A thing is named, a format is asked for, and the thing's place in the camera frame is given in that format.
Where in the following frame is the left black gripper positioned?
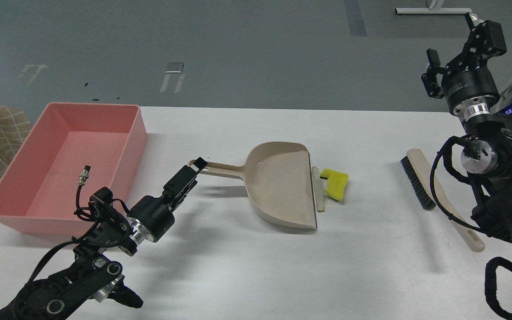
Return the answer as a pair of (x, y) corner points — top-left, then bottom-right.
(128, 157), (208, 243)

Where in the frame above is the beige brush with black bristles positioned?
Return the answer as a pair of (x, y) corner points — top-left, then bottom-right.
(400, 148), (485, 252)

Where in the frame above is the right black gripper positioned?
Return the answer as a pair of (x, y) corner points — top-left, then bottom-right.
(421, 12), (507, 117)

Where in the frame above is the pink plastic bin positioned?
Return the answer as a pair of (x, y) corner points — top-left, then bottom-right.
(0, 103), (148, 236)

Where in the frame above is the white floor stand base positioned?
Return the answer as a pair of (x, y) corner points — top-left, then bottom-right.
(395, 0), (473, 15)

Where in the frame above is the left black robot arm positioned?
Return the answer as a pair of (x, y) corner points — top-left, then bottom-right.
(0, 158), (207, 320)

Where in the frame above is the yellow sponge piece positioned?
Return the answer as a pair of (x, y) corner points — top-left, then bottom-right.
(320, 168), (349, 202)

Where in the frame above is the beige plastic dustpan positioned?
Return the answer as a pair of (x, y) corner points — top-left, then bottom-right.
(201, 141), (317, 232)

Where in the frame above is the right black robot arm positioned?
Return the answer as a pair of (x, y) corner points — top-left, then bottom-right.
(421, 12), (512, 320)

